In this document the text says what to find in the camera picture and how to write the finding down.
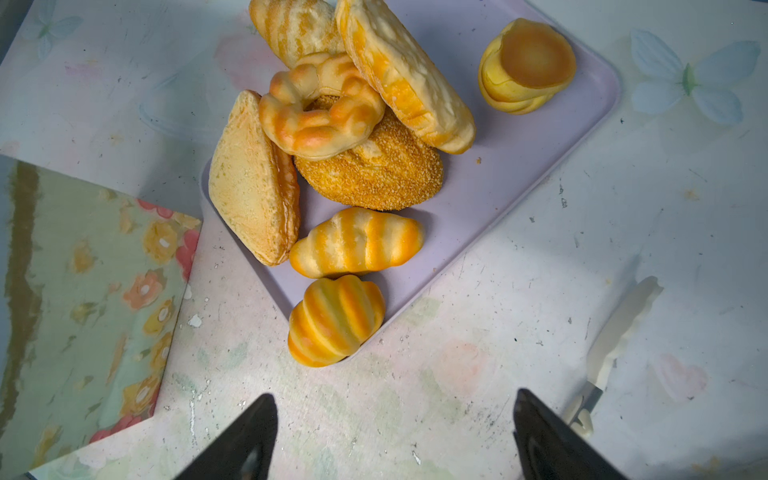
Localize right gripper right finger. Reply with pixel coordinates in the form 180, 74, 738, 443
513, 389, 627, 480

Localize small round bun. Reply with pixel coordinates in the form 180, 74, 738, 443
478, 18, 577, 115

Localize lilac plastic tray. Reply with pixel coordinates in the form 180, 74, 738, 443
371, 1, 620, 321

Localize striped round roll near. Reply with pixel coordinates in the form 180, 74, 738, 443
287, 275, 386, 368

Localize striped croissant roll middle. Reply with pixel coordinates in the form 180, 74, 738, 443
289, 207, 425, 279

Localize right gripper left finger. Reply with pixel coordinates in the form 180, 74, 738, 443
176, 393, 278, 480

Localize triangular toast bread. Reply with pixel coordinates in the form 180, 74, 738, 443
208, 90, 300, 266

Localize floral table mat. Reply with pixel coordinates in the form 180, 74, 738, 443
1, 1, 767, 479

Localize twisted ring bread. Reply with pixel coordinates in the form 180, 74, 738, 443
259, 52, 386, 160

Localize white metal tongs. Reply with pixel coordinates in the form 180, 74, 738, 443
561, 276, 664, 439

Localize sesame oval bread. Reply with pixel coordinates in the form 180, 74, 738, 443
294, 109, 444, 211

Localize striped bread roll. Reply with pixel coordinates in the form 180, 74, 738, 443
248, 0, 345, 67

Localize paper bag with floral sides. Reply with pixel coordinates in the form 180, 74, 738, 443
1, 157, 201, 479

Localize long glazed loaf bread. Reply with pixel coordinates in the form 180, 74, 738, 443
335, 1, 476, 154

